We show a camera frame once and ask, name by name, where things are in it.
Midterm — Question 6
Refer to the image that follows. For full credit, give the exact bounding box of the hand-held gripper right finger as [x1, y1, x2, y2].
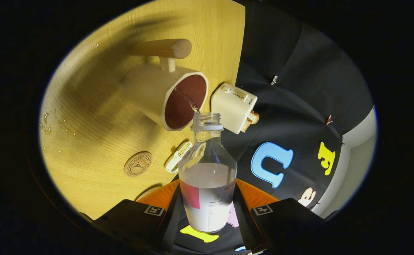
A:
[230, 179, 326, 254]

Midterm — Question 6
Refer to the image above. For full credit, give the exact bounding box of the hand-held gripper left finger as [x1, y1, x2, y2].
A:
[92, 179, 184, 254]

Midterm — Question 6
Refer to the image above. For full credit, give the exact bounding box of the clear juice bottle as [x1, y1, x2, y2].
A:
[178, 112, 238, 233]

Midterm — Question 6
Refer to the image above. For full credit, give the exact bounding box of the round wooden coaster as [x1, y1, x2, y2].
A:
[124, 151, 153, 177]

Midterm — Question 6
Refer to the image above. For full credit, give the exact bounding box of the cream cup with wooden handle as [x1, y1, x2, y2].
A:
[122, 38, 209, 132]

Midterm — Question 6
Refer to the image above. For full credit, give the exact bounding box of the small white seasoning dish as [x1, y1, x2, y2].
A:
[165, 141, 193, 174]

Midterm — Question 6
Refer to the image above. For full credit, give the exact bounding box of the cream toaster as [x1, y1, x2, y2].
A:
[210, 83, 258, 135]

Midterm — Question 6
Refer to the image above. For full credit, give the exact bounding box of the wooden table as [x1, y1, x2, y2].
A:
[39, 0, 246, 220]

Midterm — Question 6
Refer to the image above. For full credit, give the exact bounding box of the black backdrop cloth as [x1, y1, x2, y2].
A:
[173, 0, 375, 255]

